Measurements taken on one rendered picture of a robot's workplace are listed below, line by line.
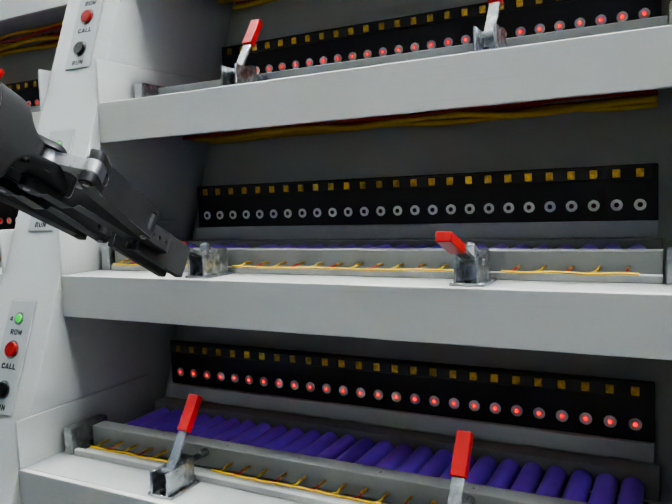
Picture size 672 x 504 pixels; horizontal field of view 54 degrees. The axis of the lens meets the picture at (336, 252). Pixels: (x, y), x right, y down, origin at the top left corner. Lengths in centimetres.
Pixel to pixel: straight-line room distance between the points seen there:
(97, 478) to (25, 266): 26
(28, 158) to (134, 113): 31
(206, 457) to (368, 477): 18
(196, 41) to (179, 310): 44
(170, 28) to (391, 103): 41
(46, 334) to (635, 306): 57
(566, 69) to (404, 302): 22
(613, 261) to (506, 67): 18
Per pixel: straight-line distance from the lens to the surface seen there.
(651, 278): 55
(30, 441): 78
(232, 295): 62
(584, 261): 56
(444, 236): 47
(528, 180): 70
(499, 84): 58
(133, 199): 53
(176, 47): 94
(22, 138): 48
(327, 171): 84
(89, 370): 82
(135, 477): 71
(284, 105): 66
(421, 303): 53
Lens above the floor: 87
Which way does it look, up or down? 13 degrees up
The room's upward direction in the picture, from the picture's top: 7 degrees clockwise
